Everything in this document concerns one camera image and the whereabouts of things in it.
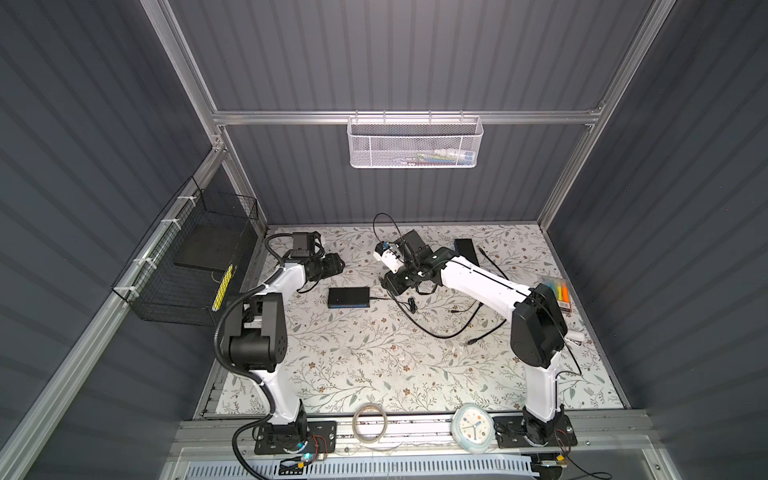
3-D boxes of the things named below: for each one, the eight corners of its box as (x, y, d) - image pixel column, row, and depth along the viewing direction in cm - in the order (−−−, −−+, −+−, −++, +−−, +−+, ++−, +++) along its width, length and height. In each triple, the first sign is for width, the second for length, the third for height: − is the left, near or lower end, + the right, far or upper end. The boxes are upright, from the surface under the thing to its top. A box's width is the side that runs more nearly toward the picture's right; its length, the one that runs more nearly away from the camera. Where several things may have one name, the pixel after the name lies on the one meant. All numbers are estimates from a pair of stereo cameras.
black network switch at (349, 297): (328, 307, 100) (326, 303, 98) (330, 291, 104) (329, 287, 102) (369, 307, 100) (368, 303, 98) (370, 291, 104) (369, 287, 102)
